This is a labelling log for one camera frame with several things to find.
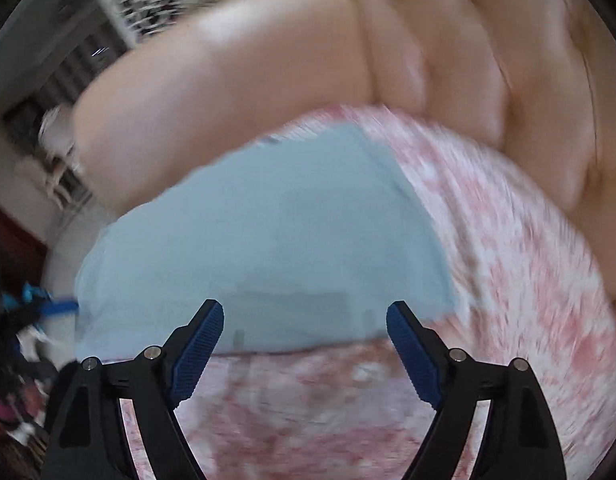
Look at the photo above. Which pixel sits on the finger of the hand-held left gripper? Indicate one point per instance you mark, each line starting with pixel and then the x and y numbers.
pixel 58 307

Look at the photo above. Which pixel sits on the light blue shirt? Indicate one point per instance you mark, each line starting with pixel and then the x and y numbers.
pixel 288 240

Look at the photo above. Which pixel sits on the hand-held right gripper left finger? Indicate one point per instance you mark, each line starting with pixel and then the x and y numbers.
pixel 200 355

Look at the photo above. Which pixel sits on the pink floral blanket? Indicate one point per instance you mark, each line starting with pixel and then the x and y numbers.
pixel 512 310

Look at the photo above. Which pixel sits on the beige tufted leather sofa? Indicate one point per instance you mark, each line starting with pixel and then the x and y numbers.
pixel 338 50

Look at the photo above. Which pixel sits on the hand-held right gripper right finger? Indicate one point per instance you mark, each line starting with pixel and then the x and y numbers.
pixel 412 355

